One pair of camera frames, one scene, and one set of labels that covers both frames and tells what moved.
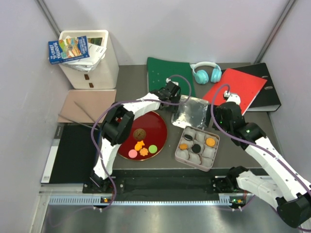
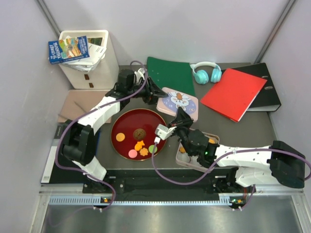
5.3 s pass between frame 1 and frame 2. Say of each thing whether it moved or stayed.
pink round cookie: stayed
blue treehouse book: stayed
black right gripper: moved
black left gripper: moved
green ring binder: stayed
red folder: stayed
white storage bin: stayed
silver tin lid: moved
